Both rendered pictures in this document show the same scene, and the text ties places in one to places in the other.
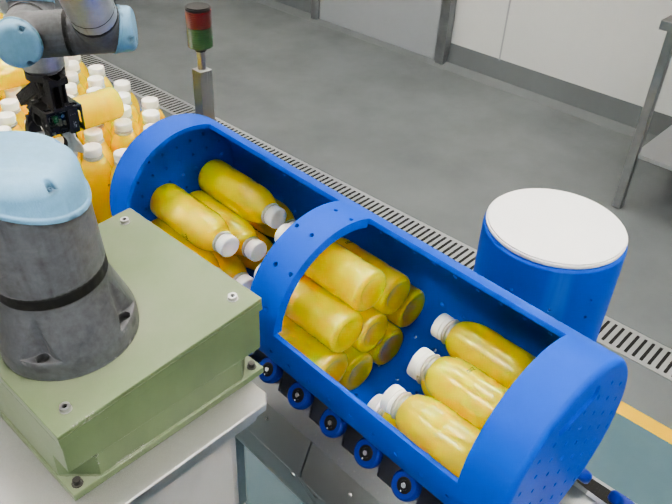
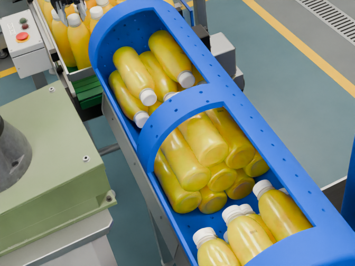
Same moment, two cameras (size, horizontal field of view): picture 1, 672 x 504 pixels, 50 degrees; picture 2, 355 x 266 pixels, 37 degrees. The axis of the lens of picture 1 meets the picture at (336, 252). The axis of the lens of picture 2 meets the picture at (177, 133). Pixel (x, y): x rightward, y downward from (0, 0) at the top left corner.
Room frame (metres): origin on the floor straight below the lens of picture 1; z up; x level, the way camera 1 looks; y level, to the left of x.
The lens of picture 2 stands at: (0.17, -0.35, 1.96)
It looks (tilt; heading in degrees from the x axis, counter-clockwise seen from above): 46 degrees down; 30
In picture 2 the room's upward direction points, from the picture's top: 9 degrees counter-clockwise
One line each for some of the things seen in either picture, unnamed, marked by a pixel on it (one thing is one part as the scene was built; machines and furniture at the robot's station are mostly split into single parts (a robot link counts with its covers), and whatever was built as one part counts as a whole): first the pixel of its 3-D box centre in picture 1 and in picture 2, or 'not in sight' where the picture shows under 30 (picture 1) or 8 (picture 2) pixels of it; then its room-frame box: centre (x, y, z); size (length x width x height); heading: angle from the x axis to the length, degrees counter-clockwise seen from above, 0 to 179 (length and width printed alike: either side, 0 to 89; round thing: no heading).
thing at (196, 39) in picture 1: (199, 36); not in sight; (1.75, 0.37, 1.18); 0.06 x 0.06 x 0.05
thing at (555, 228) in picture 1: (555, 225); not in sight; (1.21, -0.44, 1.03); 0.28 x 0.28 x 0.01
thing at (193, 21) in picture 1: (198, 18); not in sight; (1.75, 0.37, 1.23); 0.06 x 0.06 x 0.04
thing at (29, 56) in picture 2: not in sight; (25, 43); (1.17, 0.69, 1.05); 0.20 x 0.10 x 0.10; 46
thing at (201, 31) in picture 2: not in sight; (195, 45); (1.40, 0.24, 0.95); 0.10 x 0.07 x 0.10; 136
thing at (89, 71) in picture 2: not in sight; (131, 56); (1.28, 0.40, 0.96); 0.40 x 0.01 x 0.03; 136
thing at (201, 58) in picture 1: (199, 38); not in sight; (1.75, 0.37, 1.18); 0.06 x 0.06 x 0.16
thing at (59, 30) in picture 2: not in sight; (66, 38); (1.28, 0.63, 0.99); 0.07 x 0.07 x 0.19
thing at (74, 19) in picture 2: not in sight; (73, 19); (1.27, 0.57, 1.09); 0.04 x 0.04 x 0.02
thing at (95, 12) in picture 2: (92, 149); (96, 11); (1.32, 0.51, 1.09); 0.04 x 0.04 x 0.02
